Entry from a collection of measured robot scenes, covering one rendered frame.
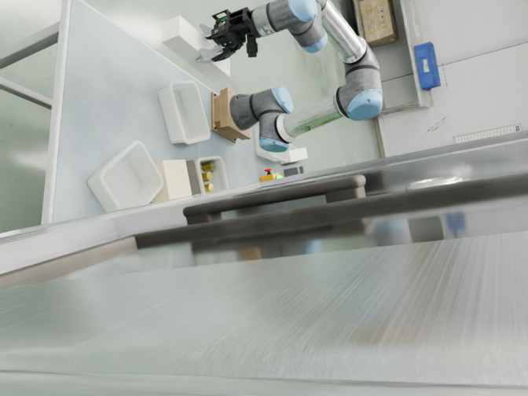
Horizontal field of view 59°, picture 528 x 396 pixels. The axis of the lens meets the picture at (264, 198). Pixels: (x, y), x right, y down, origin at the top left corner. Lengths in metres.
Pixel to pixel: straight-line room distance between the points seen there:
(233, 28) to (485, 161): 1.01
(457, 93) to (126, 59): 6.34
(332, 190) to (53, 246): 0.26
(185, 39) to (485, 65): 6.53
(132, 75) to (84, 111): 0.27
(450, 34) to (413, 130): 1.45
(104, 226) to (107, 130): 1.02
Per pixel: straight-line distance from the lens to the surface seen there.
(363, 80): 1.60
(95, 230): 0.50
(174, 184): 1.57
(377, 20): 7.25
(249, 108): 1.93
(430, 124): 7.61
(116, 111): 1.56
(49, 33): 1.68
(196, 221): 0.38
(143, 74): 1.71
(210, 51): 1.34
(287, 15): 1.24
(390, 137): 7.71
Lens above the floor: 1.80
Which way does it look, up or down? 28 degrees down
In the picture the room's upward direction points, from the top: 80 degrees clockwise
